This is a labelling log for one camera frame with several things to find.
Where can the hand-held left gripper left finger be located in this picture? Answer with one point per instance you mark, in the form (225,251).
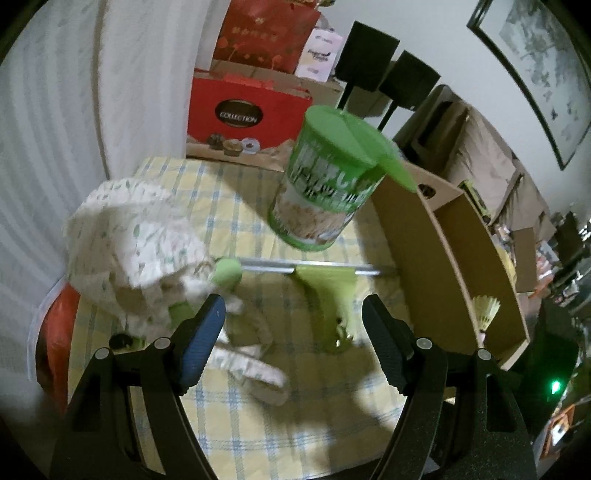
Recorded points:
(203,344)

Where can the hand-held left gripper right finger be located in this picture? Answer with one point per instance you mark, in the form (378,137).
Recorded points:
(385,344)

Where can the green window squeegee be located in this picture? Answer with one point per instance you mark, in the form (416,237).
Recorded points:
(330,286)

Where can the brown cardboard box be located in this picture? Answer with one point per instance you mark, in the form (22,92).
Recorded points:
(443,258)

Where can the white floral cloth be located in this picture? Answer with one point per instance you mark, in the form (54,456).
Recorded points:
(134,230)

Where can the green ball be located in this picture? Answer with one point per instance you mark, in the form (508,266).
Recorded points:
(225,272)

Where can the yellow checkered tablecloth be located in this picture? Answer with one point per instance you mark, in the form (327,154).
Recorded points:
(258,415)

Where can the brown cardboard sheet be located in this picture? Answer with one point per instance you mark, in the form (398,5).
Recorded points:
(524,258)

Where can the orange plastic bag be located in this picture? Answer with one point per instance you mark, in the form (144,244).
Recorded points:
(55,332)

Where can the brown sofa cushion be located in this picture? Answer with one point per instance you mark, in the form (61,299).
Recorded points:
(485,147)
(531,203)

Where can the green lidded snack canister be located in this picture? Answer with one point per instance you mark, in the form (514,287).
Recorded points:
(318,203)

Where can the green portable radio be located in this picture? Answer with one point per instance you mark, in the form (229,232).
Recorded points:
(475,196)

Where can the brown sofa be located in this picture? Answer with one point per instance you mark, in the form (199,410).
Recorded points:
(418,138)

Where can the red gift box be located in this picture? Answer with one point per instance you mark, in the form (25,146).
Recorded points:
(277,110)

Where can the black speaker on stand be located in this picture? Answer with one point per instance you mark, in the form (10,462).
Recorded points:
(408,81)
(364,55)

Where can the white curtain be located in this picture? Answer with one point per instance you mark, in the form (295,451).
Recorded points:
(69,115)

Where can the white pink carton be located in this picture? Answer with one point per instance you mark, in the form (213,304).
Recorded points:
(318,53)

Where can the red floral gift bag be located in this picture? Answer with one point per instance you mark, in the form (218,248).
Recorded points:
(263,37)

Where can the framed wall picture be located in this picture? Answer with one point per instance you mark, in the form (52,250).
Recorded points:
(545,55)

